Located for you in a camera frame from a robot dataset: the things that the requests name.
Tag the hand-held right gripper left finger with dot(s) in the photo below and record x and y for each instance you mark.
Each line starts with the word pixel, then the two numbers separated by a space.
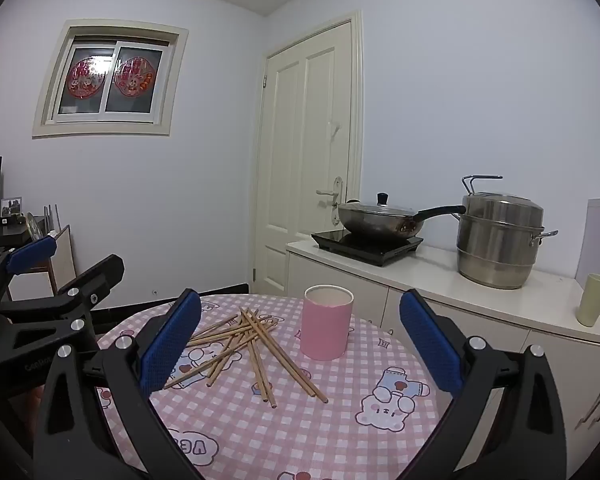
pixel 170 345

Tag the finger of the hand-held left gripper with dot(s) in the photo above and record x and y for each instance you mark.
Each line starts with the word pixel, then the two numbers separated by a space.
pixel 100 275
pixel 32 255

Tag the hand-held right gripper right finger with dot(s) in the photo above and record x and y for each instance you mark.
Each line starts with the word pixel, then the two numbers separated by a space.
pixel 430 345

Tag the pile of wooden chopsticks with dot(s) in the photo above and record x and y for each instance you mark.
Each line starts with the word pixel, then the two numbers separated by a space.
pixel 250 331

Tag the pink cup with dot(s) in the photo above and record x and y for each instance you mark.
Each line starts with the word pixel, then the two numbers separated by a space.
pixel 325 335

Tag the round metal plate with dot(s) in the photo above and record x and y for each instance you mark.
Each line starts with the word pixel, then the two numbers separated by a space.
pixel 32 227

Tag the white drawer unit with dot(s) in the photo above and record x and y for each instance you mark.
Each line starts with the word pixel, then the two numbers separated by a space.
pixel 30 285

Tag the white brown side cabinet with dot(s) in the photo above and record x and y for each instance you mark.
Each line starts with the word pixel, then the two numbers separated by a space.
pixel 64 260

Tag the dark desk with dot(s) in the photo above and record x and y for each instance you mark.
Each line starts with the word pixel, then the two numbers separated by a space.
pixel 0 236

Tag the white kitchen cabinet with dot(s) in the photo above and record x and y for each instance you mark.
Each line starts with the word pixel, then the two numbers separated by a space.
pixel 480 292

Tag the steel steamer pot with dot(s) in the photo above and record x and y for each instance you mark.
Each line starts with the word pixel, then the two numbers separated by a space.
pixel 495 255

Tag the black induction cooktop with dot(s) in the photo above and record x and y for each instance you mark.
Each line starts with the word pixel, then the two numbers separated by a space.
pixel 360 251

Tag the glass wok lid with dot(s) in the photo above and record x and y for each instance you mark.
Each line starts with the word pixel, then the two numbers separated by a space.
pixel 375 207

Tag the pink checked tablecloth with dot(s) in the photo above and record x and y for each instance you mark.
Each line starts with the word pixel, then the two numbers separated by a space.
pixel 290 435

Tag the pale green cup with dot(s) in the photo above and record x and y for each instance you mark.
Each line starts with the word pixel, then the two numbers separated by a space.
pixel 591 302

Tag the beige framed window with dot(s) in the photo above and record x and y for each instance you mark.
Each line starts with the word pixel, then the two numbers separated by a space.
pixel 135 105

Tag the red round window decal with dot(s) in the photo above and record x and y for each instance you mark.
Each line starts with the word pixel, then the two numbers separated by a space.
pixel 85 77
pixel 132 77

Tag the cream panel door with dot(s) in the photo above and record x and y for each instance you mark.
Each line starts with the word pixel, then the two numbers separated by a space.
pixel 285 160

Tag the white door hook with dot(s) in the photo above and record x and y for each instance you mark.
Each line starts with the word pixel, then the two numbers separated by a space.
pixel 333 129

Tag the small photo frame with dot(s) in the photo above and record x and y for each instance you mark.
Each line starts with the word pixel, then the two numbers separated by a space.
pixel 11 206

